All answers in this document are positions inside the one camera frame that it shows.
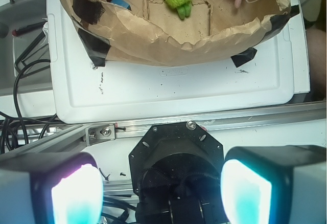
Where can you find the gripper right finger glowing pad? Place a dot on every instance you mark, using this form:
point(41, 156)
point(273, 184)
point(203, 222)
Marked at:
point(274, 184)

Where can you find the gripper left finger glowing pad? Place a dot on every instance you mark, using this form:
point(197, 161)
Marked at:
point(50, 187)

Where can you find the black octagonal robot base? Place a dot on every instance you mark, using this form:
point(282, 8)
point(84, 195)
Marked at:
point(175, 172)

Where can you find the white plastic tray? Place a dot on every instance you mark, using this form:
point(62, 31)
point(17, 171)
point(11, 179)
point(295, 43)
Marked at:
point(124, 91)

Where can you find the red black pen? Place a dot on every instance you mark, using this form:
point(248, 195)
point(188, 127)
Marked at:
point(26, 29)

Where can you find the brown paper bag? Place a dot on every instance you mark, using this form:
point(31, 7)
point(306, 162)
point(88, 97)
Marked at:
point(150, 32)

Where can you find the blue wooden block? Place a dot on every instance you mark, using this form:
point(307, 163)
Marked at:
point(121, 3)

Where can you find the aluminium extrusion rail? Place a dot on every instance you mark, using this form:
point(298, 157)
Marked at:
point(289, 124)

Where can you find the metal corner bracket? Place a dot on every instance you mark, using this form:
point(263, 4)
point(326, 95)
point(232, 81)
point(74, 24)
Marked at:
point(99, 133)

